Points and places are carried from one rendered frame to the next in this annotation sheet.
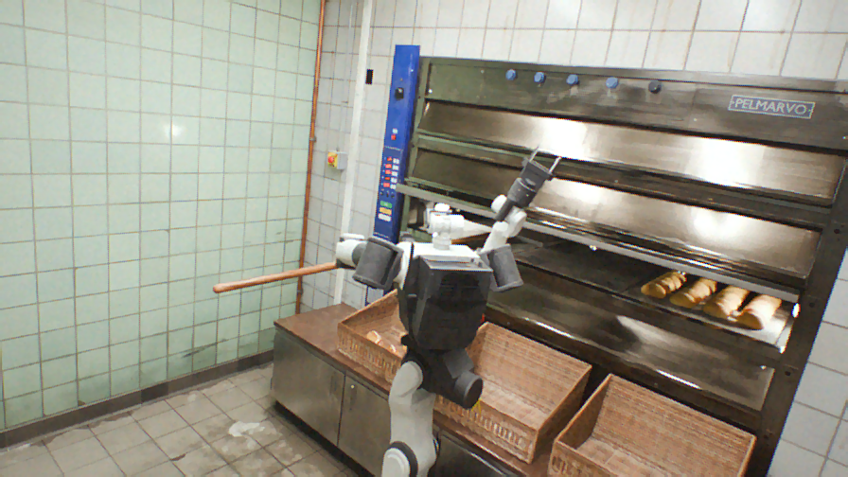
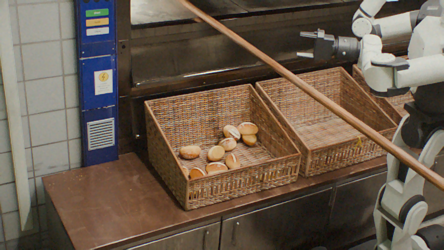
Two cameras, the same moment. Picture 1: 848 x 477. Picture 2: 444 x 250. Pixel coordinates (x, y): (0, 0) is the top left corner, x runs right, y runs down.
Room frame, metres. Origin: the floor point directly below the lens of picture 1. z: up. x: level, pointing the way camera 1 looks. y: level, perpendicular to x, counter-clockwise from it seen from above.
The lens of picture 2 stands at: (1.74, 2.02, 2.05)
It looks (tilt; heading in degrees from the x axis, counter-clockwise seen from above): 30 degrees down; 288
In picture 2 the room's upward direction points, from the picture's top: 6 degrees clockwise
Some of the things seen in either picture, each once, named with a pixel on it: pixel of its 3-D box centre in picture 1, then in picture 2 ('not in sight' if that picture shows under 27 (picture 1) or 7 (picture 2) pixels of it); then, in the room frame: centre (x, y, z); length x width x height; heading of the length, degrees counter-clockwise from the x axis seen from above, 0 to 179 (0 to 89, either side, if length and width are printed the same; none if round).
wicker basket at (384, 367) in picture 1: (407, 334); (220, 141); (2.46, -0.03, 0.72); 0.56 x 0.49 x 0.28; 50
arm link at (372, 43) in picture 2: not in sight; (370, 51); (1.90, 0.01, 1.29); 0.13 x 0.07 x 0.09; 102
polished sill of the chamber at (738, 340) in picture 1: (554, 278); (301, 12); (2.32, -0.66, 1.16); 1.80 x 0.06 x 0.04; 51
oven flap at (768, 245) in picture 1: (568, 198); not in sight; (2.30, -0.65, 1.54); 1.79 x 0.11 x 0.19; 51
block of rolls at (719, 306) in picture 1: (714, 292); not in sight; (2.28, -1.38, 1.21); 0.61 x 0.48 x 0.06; 141
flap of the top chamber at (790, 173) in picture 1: (580, 139); not in sight; (2.30, -0.65, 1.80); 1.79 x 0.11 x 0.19; 51
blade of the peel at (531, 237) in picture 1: (515, 230); not in sight; (3.12, -0.60, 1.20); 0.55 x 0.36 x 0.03; 52
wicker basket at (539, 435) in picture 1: (505, 383); (324, 117); (2.09, -0.49, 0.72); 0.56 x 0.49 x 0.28; 52
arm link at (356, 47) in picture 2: not in sight; (361, 51); (1.94, -0.02, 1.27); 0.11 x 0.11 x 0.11; 17
